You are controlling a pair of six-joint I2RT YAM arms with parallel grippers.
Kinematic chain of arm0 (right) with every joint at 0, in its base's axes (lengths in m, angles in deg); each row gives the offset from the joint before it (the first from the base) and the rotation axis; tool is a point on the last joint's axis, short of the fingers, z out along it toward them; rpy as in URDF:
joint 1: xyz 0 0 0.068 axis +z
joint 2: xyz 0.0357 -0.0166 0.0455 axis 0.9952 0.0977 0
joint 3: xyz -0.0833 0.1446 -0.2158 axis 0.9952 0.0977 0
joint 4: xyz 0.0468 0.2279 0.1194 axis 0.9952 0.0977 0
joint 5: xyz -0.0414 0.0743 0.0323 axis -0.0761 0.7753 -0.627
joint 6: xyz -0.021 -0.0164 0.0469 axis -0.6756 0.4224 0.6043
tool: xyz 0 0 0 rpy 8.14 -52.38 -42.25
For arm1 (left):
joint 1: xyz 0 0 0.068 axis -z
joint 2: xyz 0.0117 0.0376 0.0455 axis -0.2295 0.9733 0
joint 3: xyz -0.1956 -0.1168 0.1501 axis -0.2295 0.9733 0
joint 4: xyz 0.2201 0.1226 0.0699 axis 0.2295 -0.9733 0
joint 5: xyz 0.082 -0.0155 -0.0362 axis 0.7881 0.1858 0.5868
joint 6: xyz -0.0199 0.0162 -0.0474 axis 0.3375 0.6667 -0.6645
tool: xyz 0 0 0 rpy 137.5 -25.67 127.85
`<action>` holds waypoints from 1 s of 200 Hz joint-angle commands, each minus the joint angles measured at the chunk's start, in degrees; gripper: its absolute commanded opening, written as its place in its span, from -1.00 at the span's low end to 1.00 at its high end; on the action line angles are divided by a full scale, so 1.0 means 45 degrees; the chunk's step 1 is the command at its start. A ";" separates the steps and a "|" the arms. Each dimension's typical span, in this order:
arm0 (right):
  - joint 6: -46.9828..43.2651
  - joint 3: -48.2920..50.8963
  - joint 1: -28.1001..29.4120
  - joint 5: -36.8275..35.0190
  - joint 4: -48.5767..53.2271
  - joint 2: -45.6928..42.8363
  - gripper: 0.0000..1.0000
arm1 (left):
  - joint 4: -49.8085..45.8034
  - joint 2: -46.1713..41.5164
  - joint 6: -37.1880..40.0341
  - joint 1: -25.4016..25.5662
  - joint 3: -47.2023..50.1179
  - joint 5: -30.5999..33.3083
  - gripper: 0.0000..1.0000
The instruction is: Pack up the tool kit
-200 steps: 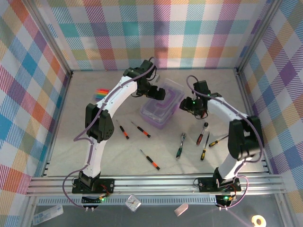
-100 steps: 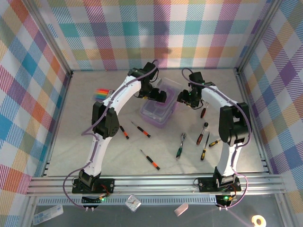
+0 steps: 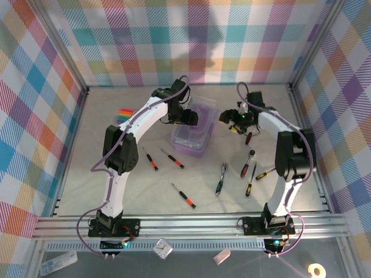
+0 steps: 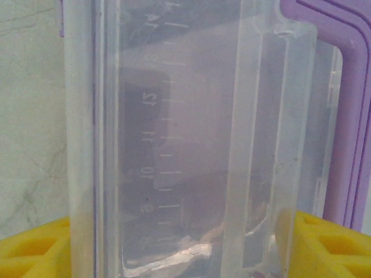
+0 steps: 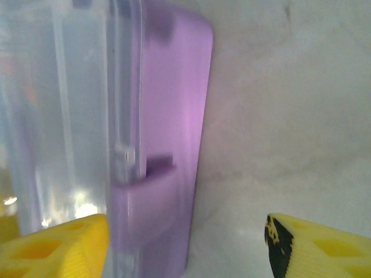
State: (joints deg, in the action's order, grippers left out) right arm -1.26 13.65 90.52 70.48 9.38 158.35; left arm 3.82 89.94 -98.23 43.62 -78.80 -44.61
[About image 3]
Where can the clear tool box lid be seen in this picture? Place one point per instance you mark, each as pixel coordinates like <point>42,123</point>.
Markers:
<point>207,100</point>

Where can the long yellow black screwdriver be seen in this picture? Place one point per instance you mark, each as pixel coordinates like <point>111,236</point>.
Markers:
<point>248,189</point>

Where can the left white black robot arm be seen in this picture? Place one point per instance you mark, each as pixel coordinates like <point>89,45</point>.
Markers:
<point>116,192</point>

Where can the pink eraser block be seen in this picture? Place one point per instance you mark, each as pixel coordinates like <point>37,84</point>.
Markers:
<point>221,256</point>

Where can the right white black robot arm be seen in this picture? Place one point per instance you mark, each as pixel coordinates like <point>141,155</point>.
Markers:
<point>279,194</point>

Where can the orange black precision screwdriver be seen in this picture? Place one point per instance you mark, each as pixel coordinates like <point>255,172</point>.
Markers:
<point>174,159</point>
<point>152,162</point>
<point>185,198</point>

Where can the pale tape roll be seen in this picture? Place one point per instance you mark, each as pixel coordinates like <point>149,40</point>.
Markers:
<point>313,270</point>

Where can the aluminium frame post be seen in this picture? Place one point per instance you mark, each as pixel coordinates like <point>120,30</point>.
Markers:
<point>58,46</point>
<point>317,43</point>

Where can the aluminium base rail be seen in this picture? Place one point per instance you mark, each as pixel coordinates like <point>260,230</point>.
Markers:
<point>188,226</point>

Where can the colourful marker pack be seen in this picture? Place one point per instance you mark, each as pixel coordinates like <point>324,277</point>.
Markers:
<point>125,115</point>

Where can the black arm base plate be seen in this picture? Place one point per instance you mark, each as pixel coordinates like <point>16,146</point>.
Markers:
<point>252,226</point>
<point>130,227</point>

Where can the black controller board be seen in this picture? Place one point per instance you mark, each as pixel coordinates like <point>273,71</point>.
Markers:
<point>111,246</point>
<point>274,246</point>

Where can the short yellow black screwdriver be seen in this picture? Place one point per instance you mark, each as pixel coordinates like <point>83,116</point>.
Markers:
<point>261,175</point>

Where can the clear plastic package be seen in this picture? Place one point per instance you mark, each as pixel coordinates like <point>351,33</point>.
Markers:
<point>58,263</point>

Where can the aluminium side rail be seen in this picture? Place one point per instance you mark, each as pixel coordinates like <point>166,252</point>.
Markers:
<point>314,162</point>
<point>72,150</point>

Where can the small white clock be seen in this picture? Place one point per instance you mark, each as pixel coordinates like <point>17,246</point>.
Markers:
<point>163,248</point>

